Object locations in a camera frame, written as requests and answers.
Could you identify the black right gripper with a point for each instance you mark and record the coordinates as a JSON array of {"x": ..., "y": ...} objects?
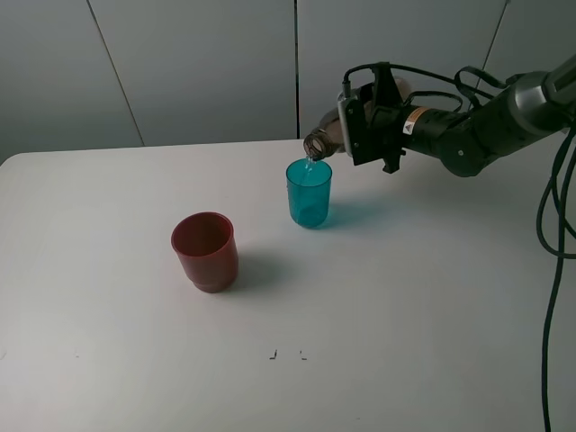
[{"x": 380, "y": 136}]

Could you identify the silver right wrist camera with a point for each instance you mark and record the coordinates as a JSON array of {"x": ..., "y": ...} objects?
[{"x": 346, "y": 107}]

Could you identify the red plastic cup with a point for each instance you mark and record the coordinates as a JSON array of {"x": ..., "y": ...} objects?
[{"x": 205, "y": 246}]

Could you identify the teal translucent plastic cup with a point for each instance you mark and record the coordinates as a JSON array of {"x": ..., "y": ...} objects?
[{"x": 308, "y": 187}]

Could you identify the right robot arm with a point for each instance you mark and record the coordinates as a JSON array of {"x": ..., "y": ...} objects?
[{"x": 528, "y": 108}]

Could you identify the grey translucent water bottle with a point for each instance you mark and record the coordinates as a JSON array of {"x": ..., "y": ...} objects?
[{"x": 327, "y": 139}]

